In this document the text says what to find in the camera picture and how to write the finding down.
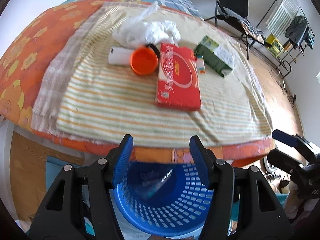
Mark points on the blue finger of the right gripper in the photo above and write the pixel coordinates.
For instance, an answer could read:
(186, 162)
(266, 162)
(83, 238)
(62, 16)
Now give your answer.
(283, 161)
(285, 138)

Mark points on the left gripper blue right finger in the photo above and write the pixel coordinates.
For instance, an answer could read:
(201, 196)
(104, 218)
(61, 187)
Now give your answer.
(204, 160)

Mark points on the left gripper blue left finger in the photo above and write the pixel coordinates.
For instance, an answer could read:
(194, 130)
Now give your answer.
(118, 160)

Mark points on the red medicine box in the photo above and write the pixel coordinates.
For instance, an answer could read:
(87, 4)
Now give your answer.
(178, 81)

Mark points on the small colourful wrapper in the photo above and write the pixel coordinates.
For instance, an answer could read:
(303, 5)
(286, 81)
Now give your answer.
(200, 65)

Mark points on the green carton box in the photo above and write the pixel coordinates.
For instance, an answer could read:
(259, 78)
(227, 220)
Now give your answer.
(215, 56)

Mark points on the orange plastic cup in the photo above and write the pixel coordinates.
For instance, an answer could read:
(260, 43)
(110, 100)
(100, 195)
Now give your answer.
(144, 60)

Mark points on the white rectangular packet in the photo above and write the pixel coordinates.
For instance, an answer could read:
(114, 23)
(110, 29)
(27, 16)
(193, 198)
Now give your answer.
(119, 56)

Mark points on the white plastic bag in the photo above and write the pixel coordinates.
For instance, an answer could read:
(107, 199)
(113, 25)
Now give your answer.
(136, 32)

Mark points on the blue plastic laundry basket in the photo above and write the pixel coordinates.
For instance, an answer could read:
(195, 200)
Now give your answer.
(162, 199)

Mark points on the striped yellow towel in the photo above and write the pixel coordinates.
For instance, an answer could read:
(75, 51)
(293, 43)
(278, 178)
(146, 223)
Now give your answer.
(103, 101)

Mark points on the black clothes rack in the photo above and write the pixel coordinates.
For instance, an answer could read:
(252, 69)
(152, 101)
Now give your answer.
(260, 11)

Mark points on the grey checked blanket edge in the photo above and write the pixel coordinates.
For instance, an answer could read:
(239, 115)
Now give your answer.
(58, 73)

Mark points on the yellow crate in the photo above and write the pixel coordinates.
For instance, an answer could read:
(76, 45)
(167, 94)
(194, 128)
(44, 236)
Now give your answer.
(276, 48)

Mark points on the dark jacket on rack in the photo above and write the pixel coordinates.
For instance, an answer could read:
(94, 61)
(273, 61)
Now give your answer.
(296, 30)

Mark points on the striped cloth on chair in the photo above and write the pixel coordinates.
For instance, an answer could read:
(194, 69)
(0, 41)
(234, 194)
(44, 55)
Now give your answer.
(252, 31)

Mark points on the striped towel on rack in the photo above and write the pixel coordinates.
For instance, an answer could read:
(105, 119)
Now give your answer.
(282, 14)

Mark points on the black folding chair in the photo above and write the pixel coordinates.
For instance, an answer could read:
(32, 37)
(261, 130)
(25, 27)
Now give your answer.
(229, 11)

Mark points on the orange floral bedsheet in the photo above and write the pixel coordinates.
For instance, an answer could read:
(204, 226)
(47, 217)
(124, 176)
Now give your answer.
(25, 62)

